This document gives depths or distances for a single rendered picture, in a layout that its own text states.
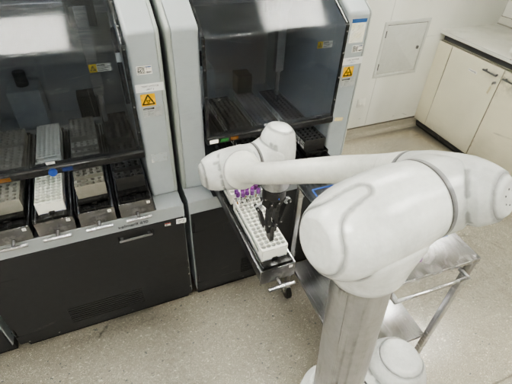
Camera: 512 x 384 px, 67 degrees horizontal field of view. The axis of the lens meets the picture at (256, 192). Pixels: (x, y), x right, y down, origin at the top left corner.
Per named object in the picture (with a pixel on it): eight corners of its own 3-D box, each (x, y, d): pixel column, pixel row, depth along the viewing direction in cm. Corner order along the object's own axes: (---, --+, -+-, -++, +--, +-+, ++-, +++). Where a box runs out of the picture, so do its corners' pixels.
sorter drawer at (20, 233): (7, 151, 191) (0, 135, 185) (38, 145, 195) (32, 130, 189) (-8, 257, 140) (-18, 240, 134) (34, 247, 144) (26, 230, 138)
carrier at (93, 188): (107, 190, 158) (104, 178, 154) (108, 193, 156) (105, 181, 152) (77, 196, 154) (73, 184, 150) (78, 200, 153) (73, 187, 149)
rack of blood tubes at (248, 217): (232, 209, 154) (232, 197, 150) (255, 203, 157) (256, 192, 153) (260, 264, 133) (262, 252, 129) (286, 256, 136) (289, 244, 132)
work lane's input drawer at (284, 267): (203, 174, 182) (203, 158, 177) (231, 168, 187) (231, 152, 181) (264, 296, 131) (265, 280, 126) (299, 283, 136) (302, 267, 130)
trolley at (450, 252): (279, 289, 222) (293, 177, 169) (348, 269, 235) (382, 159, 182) (337, 406, 174) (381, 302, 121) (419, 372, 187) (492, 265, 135)
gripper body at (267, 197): (281, 175, 123) (279, 196, 129) (257, 180, 120) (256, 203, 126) (292, 189, 117) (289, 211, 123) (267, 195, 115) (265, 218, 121)
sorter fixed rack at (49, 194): (40, 173, 167) (35, 161, 163) (65, 168, 170) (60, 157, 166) (39, 217, 146) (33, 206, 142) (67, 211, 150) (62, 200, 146)
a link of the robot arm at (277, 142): (281, 156, 120) (244, 167, 115) (285, 112, 110) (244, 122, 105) (300, 175, 113) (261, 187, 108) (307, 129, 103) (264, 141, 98)
